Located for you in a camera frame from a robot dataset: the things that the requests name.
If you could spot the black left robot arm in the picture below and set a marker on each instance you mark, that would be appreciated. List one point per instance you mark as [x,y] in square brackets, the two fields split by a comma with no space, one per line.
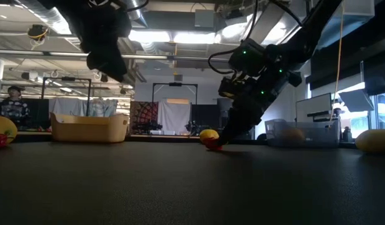
[86,15]

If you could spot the grey ceiling box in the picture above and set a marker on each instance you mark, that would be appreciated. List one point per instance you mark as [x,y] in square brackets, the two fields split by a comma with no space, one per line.
[204,18]

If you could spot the background wooden workbench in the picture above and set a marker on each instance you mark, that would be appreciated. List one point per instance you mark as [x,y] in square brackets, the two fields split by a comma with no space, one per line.
[167,136]

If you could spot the grey trapezoid hanging shade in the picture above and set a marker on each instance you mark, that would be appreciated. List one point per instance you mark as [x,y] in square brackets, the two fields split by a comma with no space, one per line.
[356,100]

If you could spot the yellow plastic basket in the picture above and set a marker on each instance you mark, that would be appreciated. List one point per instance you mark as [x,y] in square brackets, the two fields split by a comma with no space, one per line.
[89,131]

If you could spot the rectangular ceiling light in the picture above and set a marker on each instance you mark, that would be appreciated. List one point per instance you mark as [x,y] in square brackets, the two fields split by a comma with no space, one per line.
[194,38]
[148,36]

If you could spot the person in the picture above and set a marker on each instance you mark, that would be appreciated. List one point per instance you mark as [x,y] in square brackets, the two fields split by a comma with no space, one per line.
[12,107]

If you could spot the silver air duct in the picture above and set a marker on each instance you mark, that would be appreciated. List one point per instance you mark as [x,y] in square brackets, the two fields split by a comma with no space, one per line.
[52,18]

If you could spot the white hanging sheet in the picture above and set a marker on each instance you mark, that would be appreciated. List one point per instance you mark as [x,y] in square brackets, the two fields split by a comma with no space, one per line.
[173,118]

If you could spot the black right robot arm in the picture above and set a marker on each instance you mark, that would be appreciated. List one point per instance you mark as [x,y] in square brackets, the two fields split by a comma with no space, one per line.
[305,31]

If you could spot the black screen panel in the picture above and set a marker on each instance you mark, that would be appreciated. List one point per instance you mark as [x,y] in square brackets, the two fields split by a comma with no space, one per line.
[206,115]

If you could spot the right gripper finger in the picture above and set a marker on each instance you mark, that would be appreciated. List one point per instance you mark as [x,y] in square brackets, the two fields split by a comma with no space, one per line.
[231,128]
[244,131]

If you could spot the black table mat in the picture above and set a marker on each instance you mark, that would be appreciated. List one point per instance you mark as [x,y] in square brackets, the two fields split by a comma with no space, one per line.
[192,187]

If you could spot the black gantry frame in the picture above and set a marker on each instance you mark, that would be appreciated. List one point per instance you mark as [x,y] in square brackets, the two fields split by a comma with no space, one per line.
[175,84]

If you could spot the red patterned cloth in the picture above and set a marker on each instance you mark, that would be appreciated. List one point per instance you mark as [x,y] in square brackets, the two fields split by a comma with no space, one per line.
[144,114]

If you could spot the translucent grey plastic bin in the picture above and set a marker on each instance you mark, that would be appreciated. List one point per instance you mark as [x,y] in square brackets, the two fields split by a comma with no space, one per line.
[320,134]

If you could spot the small background robot arm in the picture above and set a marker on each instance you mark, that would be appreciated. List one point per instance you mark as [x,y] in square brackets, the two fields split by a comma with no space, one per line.
[150,126]
[192,127]

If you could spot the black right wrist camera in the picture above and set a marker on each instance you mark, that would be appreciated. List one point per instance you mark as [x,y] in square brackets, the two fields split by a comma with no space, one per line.
[228,89]

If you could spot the pale hanging cloth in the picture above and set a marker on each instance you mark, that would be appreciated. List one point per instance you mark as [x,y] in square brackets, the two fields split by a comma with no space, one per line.
[70,106]

